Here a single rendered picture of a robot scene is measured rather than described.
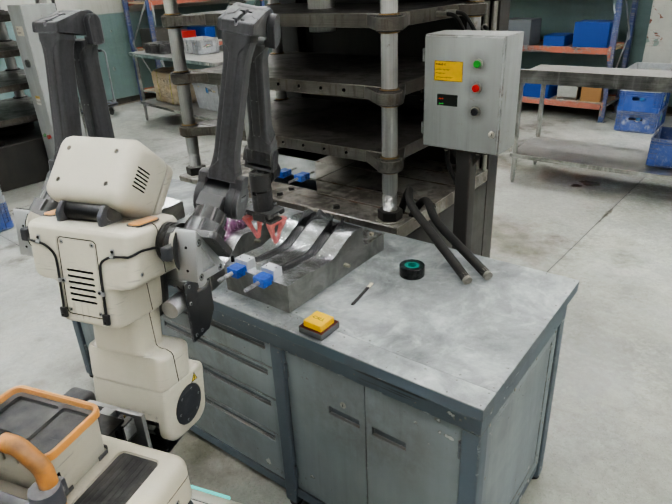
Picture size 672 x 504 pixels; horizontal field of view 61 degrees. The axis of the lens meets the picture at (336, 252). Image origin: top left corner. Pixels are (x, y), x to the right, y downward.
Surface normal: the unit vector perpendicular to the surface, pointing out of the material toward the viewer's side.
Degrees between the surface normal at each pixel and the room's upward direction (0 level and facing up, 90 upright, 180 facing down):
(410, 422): 90
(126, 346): 82
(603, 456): 0
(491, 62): 90
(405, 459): 90
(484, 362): 0
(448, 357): 0
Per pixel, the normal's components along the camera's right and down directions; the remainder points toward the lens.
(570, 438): -0.04, -0.90
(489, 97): -0.60, 0.37
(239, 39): -0.19, 0.32
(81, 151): -0.29, -0.29
